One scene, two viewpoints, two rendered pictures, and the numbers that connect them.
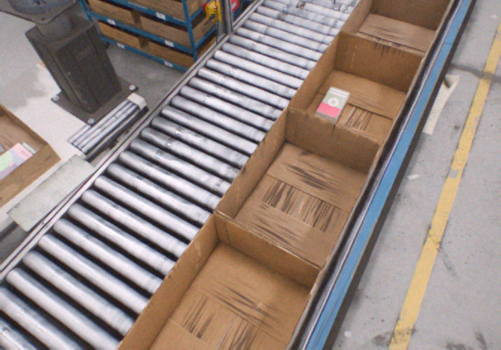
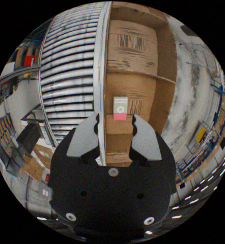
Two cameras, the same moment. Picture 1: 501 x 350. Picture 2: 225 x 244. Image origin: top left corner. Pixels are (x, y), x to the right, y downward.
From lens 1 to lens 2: 1.22 m
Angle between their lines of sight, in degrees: 66
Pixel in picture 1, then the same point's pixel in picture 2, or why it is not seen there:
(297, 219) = (124, 155)
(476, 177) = not seen: hidden behind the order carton
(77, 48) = (28, 148)
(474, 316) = not seen: hidden behind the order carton
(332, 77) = (110, 81)
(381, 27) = (123, 27)
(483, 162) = not seen: hidden behind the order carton
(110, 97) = (38, 129)
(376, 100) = (142, 90)
